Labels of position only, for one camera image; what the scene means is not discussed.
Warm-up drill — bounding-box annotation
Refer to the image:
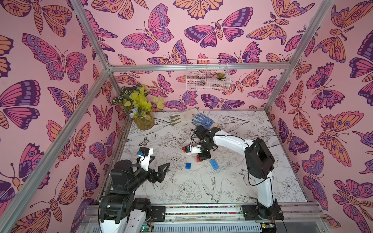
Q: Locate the small red lego brick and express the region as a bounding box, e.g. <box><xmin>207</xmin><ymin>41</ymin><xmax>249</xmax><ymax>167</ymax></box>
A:
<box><xmin>196</xmin><ymin>155</ymin><xmax>202</xmax><ymax>163</ymax></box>

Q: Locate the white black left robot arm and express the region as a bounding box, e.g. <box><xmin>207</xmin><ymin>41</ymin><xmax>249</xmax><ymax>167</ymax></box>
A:
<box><xmin>98</xmin><ymin>159</ymin><xmax>170</xmax><ymax>233</ymax></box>

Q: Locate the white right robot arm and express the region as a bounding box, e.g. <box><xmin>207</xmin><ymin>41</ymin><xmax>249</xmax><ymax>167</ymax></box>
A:
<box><xmin>183</xmin><ymin>126</ymin><xmax>284</xmax><ymax>220</ymax></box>

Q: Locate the long blue lego brick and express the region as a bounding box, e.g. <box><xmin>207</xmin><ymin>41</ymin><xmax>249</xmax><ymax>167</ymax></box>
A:
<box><xmin>209</xmin><ymin>159</ymin><xmax>220</xmax><ymax>170</ymax></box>

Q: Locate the blue dotted work glove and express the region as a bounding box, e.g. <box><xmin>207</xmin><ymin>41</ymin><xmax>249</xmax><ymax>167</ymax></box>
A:
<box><xmin>192</xmin><ymin>113</ymin><xmax>214</xmax><ymax>130</ymax></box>

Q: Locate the white green work glove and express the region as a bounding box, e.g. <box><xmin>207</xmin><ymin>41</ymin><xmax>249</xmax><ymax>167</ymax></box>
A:
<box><xmin>169</xmin><ymin>108</ymin><xmax>199</xmax><ymax>126</ymax></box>

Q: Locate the potted plant in glass vase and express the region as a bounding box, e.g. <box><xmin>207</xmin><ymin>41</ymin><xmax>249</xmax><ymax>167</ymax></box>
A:
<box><xmin>112</xmin><ymin>84</ymin><xmax>164</xmax><ymax>131</ymax></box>

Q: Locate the small green item in basket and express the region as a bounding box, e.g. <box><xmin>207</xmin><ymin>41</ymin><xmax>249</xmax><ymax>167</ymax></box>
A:
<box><xmin>216</xmin><ymin>73</ymin><xmax>226</xmax><ymax>79</ymax></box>

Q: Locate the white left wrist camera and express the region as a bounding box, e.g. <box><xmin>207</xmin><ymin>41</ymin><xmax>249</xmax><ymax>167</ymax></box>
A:
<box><xmin>138</xmin><ymin>146</ymin><xmax>153</xmax><ymax>171</ymax></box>

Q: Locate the white wire basket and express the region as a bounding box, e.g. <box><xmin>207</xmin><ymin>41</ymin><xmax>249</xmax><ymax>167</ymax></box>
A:
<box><xmin>185</xmin><ymin>63</ymin><xmax>231</xmax><ymax>91</ymax></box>

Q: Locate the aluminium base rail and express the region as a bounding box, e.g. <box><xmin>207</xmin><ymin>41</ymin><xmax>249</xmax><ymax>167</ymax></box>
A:
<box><xmin>78</xmin><ymin>203</ymin><xmax>332</xmax><ymax>233</ymax></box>

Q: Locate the aluminium frame profile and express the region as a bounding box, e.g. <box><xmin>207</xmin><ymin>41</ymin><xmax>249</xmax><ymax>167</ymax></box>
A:
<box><xmin>1</xmin><ymin>1</ymin><xmax>333</xmax><ymax>233</ymax></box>

